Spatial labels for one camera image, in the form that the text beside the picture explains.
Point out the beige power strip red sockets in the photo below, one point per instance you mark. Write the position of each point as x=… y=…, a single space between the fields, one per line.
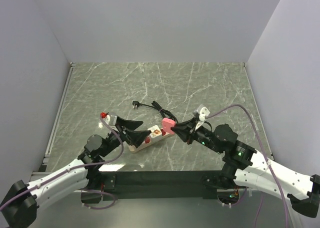
x=134 y=149

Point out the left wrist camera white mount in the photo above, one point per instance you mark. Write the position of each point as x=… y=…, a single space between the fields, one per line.
x=108 y=118

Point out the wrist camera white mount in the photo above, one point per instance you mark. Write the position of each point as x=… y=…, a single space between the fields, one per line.
x=201 y=113
x=108 y=118

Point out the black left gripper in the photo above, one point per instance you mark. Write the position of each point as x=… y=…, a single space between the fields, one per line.
x=131 y=137

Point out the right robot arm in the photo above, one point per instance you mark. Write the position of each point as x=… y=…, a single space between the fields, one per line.
x=246 y=166

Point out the pink plug adapter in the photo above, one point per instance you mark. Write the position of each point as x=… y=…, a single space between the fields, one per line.
x=167 y=125

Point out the white cube socket adapter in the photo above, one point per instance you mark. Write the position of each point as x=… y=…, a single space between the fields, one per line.
x=156 y=132

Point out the pink cube socket adapter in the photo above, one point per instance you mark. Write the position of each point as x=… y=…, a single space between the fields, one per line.
x=147 y=140

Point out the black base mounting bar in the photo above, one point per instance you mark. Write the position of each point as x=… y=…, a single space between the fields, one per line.
x=161 y=184

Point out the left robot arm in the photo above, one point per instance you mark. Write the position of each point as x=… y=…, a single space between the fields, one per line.
x=21 y=203

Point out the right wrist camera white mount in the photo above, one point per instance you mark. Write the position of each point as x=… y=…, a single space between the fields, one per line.
x=201 y=113

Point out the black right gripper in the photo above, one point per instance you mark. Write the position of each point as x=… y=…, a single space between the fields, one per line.
x=184 y=130

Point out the aluminium frame rail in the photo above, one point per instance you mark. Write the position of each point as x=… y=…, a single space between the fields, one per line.
x=43 y=166

